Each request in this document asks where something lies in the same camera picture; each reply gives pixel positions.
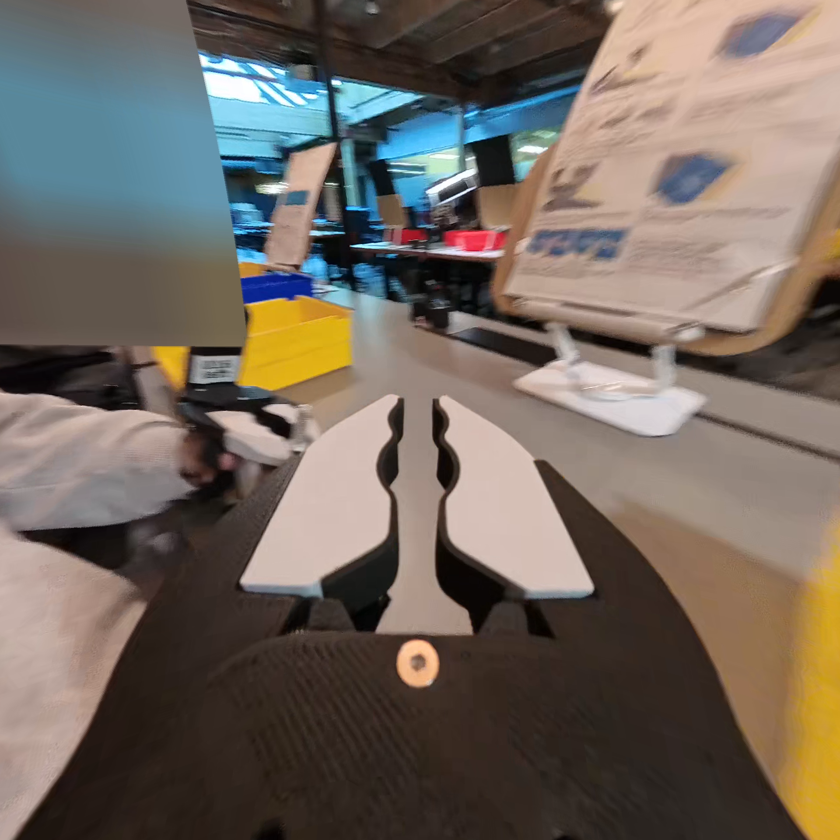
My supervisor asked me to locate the background work table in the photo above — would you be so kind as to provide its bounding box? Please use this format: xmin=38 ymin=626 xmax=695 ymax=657
xmin=350 ymin=241 xmax=506 ymax=263

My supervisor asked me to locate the person's grey sweatshirt torso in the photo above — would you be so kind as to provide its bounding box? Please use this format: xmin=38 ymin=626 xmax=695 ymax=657
xmin=0 ymin=525 xmax=153 ymax=840

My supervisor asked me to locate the person's left hand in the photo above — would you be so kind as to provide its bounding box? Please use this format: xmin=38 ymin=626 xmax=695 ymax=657
xmin=176 ymin=427 xmax=238 ymax=490

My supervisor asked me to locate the white stand base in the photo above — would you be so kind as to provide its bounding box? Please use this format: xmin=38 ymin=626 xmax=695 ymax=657
xmin=513 ymin=322 xmax=708 ymax=437

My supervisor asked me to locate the wooden document board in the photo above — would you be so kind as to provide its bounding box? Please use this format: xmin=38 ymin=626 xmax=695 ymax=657
xmin=491 ymin=131 xmax=840 ymax=358

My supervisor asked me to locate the blue plastic bin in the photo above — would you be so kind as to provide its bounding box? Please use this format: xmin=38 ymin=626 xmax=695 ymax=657
xmin=240 ymin=272 xmax=315 ymax=304

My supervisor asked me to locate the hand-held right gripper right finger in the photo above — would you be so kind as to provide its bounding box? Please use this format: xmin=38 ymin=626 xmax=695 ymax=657
xmin=431 ymin=394 xmax=596 ymax=613

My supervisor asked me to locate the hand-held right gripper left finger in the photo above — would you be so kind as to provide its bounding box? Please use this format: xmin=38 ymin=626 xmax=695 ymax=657
xmin=238 ymin=394 xmax=405 ymax=611

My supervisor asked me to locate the grey desk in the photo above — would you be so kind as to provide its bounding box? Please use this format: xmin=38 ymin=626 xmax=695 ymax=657
xmin=236 ymin=289 xmax=840 ymax=788

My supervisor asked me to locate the person's left forearm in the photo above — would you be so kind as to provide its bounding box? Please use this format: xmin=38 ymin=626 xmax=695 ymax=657
xmin=0 ymin=390 xmax=194 ymax=532

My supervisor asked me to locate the black mat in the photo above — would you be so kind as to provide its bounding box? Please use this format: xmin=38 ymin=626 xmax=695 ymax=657
xmin=453 ymin=326 xmax=559 ymax=367

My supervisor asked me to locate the black vertical pole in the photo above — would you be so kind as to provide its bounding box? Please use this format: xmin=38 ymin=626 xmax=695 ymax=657
xmin=315 ymin=0 xmax=346 ymax=142

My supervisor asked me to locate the printed instruction sheet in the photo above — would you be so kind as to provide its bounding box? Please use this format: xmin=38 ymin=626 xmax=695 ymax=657
xmin=502 ymin=0 xmax=840 ymax=332

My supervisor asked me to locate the yellow plastic bin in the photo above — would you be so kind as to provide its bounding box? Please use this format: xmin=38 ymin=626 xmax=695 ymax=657
xmin=152 ymin=295 xmax=355 ymax=392
xmin=777 ymin=525 xmax=840 ymax=840

